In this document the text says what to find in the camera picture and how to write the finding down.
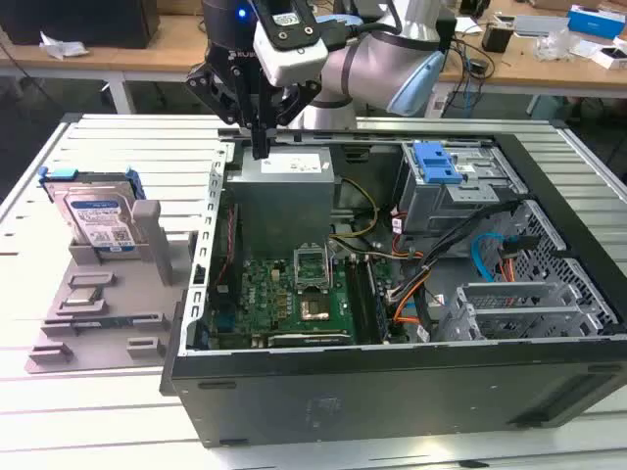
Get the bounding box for locking lever wire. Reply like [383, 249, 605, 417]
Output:
[326, 240, 342, 290]

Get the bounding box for grey wire bundle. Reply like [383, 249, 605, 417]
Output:
[385, 266, 432, 301]

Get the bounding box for white open box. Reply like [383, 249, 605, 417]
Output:
[590, 41, 627, 72]

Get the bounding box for black graphics card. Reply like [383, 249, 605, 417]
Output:
[252, 332, 354, 350]

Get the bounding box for blue plastic latch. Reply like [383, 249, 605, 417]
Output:
[412, 140, 464, 185]

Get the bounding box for crumpled white paper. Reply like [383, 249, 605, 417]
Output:
[38, 31, 90, 61]

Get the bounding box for silver CPU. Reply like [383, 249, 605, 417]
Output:
[66, 288, 105, 308]

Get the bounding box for thick black cable bundle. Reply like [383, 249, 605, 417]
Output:
[413, 198, 535, 344]

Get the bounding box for black RAM slot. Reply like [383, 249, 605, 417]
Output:
[356, 258, 381, 344]
[345, 258, 368, 344]

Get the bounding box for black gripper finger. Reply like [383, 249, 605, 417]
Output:
[184, 61, 263, 161]
[261, 80, 323, 159]

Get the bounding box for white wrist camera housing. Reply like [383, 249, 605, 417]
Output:
[253, 22, 328, 88]

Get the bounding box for grey parts rack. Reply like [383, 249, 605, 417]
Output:
[26, 198, 202, 376]

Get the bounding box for loose RAM stick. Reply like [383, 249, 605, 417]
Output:
[43, 315, 166, 330]

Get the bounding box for grey power supply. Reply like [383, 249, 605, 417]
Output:
[225, 146, 339, 246]

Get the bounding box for large black box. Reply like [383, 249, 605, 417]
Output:
[0, 0, 161, 50]

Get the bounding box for long wooden desk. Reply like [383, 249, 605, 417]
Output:
[0, 9, 627, 117]

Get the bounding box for blue cardboard box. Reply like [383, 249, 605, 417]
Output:
[566, 4, 627, 41]

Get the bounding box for flat grey box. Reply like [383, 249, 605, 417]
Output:
[511, 14, 572, 38]

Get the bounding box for CPU socket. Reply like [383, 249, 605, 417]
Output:
[297, 291, 339, 324]

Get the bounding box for black PC case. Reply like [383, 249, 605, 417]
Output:
[159, 127, 627, 449]

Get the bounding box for black upright box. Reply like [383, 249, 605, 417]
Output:
[437, 18, 458, 53]

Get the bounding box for blue wire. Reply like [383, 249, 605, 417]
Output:
[470, 233, 508, 283]

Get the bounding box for metal drive cage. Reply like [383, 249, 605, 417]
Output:
[394, 141, 530, 246]

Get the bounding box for metal disk bay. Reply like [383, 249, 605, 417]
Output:
[438, 281, 618, 344]

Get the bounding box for metal socket cover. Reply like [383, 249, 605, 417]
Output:
[292, 243, 334, 294]

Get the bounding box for green motherboard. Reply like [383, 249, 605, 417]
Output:
[210, 244, 408, 350]

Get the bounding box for clear plastic bag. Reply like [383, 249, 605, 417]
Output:
[533, 28, 577, 63]

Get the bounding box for red black twisted wire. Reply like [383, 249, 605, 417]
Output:
[215, 203, 241, 291]

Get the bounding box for hard disk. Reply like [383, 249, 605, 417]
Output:
[38, 165, 148, 255]

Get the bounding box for yellow wires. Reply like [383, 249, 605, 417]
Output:
[330, 176, 381, 241]

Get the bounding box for orange wire with black plug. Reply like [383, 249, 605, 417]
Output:
[497, 235, 538, 284]

